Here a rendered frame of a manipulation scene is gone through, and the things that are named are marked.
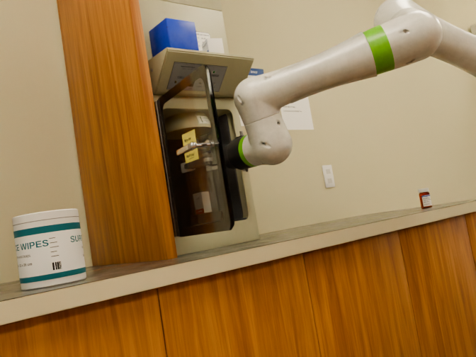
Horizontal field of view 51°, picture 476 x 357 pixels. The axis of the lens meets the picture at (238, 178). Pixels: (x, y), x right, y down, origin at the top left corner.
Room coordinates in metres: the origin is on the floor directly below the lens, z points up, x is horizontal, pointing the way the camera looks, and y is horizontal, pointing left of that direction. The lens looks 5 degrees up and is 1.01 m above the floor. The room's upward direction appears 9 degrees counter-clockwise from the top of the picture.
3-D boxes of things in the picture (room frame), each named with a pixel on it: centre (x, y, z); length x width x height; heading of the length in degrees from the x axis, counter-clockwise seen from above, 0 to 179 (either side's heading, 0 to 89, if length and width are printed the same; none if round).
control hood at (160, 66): (1.48, 0.05, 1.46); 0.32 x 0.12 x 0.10; 130
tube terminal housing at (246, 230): (1.62, 0.16, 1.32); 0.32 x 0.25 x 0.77; 130
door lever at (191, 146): (1.21, 0.10, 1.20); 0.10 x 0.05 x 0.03; 32
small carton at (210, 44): (1.51, 0.01, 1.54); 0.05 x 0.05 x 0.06; 23
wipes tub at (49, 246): (1.05, 0.41, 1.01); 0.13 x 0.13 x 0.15
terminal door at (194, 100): (1.29, 0.11, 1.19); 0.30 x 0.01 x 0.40; 32
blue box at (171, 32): (1.42, 0.12, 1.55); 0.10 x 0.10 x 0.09; 40
